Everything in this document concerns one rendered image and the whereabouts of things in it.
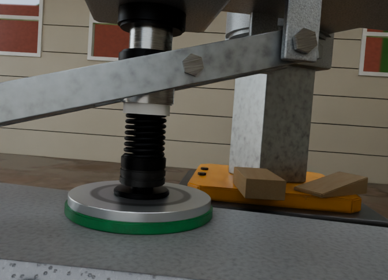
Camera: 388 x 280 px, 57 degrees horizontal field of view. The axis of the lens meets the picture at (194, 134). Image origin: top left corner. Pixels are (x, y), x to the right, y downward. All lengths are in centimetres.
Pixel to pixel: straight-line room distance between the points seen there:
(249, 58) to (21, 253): 36
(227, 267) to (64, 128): 686
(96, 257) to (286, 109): 87
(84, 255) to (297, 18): 39
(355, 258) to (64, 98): 40
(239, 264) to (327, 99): 641
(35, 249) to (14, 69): 732
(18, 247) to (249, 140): 86
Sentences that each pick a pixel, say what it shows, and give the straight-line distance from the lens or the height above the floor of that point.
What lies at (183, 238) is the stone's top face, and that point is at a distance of 45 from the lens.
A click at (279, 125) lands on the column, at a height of 96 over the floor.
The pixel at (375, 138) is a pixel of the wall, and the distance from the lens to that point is 702.
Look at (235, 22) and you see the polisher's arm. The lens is 117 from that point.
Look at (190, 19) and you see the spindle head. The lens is 58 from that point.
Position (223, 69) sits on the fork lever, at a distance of 50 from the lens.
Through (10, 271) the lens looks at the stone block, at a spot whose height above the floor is 81.
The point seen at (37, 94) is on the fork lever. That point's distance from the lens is 50.
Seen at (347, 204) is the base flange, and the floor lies 77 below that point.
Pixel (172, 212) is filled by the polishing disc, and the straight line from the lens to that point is 46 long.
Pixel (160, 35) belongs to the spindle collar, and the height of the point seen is 108.
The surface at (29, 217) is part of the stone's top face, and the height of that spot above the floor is 82.
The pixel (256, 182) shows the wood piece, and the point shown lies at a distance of 89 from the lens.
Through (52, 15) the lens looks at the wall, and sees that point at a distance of 751.
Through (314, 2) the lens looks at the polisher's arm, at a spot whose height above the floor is 114.
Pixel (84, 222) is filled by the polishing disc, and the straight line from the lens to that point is 48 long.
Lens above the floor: 97
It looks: 3 degrees down
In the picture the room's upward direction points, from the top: 4 degrees clockwise
